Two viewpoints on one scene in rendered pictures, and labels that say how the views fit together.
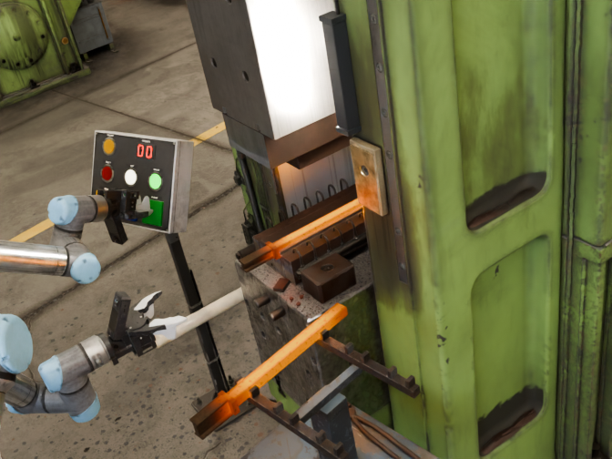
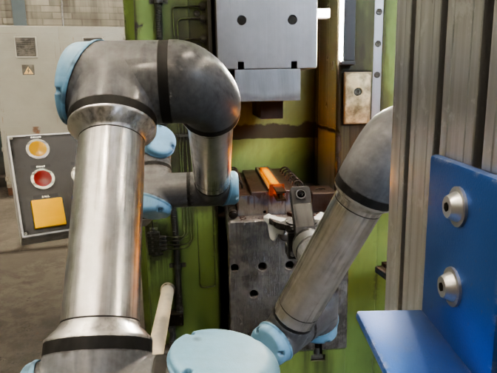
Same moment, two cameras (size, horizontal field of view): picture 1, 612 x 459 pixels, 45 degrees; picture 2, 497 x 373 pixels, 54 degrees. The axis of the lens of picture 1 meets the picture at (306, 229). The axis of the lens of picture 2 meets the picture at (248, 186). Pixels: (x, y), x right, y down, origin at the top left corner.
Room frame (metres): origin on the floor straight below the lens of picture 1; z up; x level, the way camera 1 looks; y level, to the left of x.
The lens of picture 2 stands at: (1.11, 1.49, 1.31)
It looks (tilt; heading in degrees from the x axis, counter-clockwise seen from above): 12 degrees down; 295
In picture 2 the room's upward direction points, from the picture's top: 1 degrees counter-clockwise
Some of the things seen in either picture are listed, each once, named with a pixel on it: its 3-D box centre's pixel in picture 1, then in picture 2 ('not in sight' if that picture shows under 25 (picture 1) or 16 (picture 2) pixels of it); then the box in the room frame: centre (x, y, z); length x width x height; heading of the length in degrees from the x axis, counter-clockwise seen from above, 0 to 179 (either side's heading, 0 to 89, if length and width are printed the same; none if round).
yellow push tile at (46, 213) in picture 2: not in sight; (48, 213); (2.08, 0.61, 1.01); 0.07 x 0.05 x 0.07; 54
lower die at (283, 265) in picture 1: (333, 224); (262, 188); (1.77, -0.08, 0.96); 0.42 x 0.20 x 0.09; 119
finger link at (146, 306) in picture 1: (150, 308); (273, 228); (1.53, 0.43, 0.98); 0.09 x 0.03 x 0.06; 155
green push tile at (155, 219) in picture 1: (153, 212); not in sight; (1.96, 0.44, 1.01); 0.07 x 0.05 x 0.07; 54
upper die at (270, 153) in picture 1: (313, 109); (260, 85); (1.77, -0.08, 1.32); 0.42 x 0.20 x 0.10; 119
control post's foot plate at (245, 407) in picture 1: (222, 396); not in sight; (2.12, 0.45, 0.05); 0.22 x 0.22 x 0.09; 29
